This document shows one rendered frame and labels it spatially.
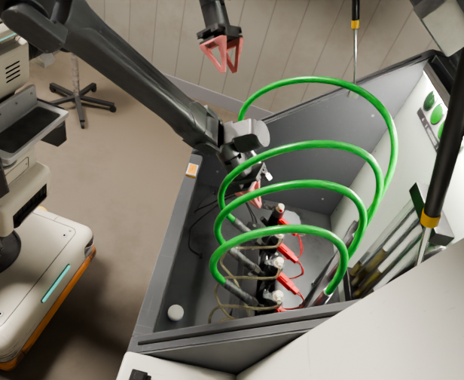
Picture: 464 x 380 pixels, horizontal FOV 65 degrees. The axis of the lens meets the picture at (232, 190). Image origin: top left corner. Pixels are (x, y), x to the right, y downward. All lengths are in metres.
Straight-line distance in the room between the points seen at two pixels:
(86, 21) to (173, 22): 2.63
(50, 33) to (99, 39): 0.07
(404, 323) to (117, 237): 1.82
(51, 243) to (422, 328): 1.56
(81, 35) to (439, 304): 0.53
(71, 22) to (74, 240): 1.34
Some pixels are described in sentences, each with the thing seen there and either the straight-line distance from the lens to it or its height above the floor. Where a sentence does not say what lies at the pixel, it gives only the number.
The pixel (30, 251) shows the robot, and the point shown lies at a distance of 1.78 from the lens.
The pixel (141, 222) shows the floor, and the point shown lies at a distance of 2.20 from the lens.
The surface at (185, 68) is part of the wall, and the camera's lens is 3.27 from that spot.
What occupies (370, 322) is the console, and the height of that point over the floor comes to 1.33.
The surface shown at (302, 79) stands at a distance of 0.80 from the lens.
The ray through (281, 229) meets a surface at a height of 1.30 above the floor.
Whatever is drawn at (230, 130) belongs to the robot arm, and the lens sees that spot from 0.76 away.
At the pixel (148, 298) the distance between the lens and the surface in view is 0.86.
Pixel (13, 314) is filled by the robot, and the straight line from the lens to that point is 1.64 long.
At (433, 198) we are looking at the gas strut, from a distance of 0.43.
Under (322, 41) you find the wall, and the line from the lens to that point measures 2.94.
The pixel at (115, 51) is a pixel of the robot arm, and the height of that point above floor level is 1.45.
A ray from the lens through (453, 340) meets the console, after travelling 0.43.
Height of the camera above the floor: 1.71
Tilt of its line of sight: 43 degrees down
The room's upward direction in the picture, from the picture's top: 19 degrees clockwise
